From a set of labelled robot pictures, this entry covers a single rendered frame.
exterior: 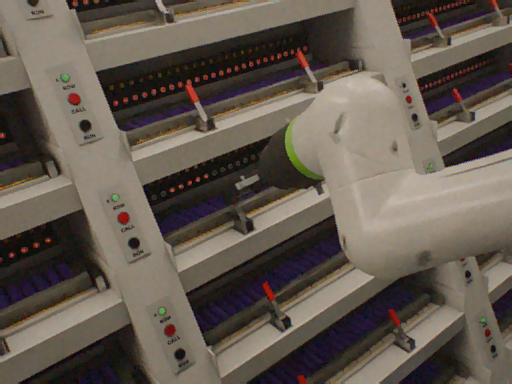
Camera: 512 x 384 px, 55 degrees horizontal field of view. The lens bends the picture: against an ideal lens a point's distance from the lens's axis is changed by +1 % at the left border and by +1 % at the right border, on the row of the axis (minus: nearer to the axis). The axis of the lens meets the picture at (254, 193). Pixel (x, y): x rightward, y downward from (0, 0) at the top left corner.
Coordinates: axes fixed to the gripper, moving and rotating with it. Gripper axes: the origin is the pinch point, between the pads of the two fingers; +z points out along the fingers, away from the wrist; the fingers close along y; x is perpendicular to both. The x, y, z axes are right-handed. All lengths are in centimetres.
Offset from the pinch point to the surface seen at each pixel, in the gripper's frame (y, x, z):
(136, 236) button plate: -19.9, -0.1, -0.5
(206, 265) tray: -10.5, -9.4, 1.7
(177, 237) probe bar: -11.2, -2.9, 6.9
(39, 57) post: -22.8, 29.9, -5.0
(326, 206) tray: 18.0, -10.0, 2.0
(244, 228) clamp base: -1.0, -6.6, 1.4
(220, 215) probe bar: -1.9, -2.6, 6.5
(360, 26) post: 44.7, 22.2, -1.8
